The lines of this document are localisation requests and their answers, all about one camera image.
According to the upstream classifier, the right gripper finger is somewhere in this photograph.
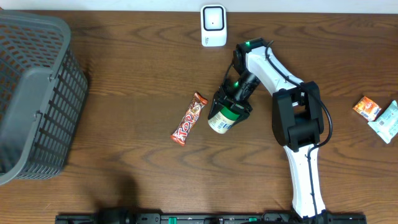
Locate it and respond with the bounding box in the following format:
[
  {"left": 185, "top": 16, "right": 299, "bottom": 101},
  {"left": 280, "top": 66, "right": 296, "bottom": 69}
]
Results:
[
  {"left": 208, "top": 90, "right": 226, "bottom": 120},
  {"left": 231, "top": 107, "right": 252, "bottom": 126}
]

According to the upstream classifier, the green lid jar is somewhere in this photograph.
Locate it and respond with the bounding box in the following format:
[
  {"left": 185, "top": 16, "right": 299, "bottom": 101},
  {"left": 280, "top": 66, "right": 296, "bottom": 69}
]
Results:
[{"left": 208, "top": 105, "right": 240, "bottom": 134}]

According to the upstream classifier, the red chocolate bar wrapper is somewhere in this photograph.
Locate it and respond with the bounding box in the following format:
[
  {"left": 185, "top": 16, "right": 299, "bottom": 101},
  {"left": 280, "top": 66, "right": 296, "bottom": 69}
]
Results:
[{"left": 170, "top": 92, "right": 208, "bottom": 146}]

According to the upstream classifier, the orange tissue pack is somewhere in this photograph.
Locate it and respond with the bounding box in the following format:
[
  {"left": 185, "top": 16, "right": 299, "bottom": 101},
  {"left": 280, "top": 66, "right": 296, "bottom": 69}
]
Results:
[{"left": 353, "top": 96, "right": 381, "bottom": 121}]

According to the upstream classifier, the teal wet wipes pack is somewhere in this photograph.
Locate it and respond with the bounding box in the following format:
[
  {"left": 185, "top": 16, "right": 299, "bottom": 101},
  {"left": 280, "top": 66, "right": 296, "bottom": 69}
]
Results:
[{"left": 368, "top": 100, "right": 397, "bottom": 144}]

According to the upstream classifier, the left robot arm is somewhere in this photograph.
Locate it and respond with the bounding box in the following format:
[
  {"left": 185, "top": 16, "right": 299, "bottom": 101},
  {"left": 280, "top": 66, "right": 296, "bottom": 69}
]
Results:
[{"left": 97, "top": 208, "right": 133, "bottom": 224}]

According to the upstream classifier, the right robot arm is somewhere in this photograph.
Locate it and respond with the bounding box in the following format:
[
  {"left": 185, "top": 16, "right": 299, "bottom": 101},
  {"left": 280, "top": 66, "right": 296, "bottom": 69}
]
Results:
[{"left": 208, "top": 38, "right": 329, "bottom": 223}]

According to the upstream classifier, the white barcode scanner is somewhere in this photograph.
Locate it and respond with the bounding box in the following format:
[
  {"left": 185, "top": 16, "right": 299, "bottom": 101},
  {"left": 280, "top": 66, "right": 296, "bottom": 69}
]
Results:
[{"left": 200, "top": 4, "right": 227, "bottom": 47}]

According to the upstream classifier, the grey plastic mesh basket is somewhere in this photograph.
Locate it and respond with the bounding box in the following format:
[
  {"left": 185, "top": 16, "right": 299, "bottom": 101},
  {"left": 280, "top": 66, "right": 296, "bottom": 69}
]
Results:
[{"left": 1, "top": 10, "right": 89, "bottom": 184}]

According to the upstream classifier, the black mounting rail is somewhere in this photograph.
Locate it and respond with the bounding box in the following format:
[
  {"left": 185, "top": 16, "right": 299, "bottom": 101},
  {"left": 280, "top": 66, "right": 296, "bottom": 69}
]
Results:
[{"left": 55, "top": 212, "right": 367, "bottom": 224}]

